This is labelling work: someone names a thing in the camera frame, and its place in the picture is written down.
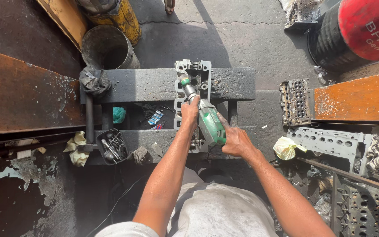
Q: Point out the yellow plastic bag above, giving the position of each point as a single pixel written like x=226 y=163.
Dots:
x=286 y=148

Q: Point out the blue and white packet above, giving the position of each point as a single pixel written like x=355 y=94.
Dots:
x=155 y=117

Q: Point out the green electric die grinder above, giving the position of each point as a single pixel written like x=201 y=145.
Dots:
x=206 y=113

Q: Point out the yellow metal drum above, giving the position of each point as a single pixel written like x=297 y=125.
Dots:
x=117 y=18

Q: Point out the person's white shirt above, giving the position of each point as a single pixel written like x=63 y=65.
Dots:
x=206 y=210

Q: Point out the pale yellow cloth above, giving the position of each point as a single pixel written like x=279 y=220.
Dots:
x=76 y=148

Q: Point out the cylinder head in plastic wrap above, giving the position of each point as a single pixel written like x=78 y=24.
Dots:
x=303 y=13

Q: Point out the dirty grey rag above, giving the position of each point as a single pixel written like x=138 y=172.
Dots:
x=94 y=80

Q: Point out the orange metal bench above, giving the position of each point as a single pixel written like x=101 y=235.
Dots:
x=357 y=98

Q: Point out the teal cloth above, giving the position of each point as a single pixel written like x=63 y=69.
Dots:
x=119 y=114

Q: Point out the person's right hand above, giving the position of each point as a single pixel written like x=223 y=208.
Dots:
x=237 y=141

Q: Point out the small grey rag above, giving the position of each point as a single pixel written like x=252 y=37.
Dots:
x=139 y=154

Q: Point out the black tray of grinding bits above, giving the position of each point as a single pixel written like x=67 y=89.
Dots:
x=112 y=149

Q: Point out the person's left fingers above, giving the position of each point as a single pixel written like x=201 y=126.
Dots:
x=192 y=102

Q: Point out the yellow wooden plank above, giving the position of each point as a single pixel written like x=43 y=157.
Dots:
x=64 y=19

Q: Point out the black metal work stand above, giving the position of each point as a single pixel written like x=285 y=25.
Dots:
x=163 y=108

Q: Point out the grey flat cylinder head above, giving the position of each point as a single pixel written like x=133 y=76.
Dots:
x=327 y=144

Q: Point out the grey metal bucket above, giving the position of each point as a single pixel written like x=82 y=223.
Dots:
x=109 y=49

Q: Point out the dirty cylinder head with valves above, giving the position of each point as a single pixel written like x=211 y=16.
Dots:
x=295 y=102

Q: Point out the dark cylinder head with studs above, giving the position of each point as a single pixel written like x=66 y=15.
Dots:
x=360 y=210

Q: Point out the person's left hand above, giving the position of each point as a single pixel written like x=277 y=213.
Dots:
x=189 y=112

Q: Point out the black and red oil drum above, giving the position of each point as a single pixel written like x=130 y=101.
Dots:
x=357 y=33

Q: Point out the rusty brown metal table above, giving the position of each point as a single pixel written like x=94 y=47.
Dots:
x=21 y=95

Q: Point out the grey cylinder head on stand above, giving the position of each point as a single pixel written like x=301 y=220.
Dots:
x=192 y=102

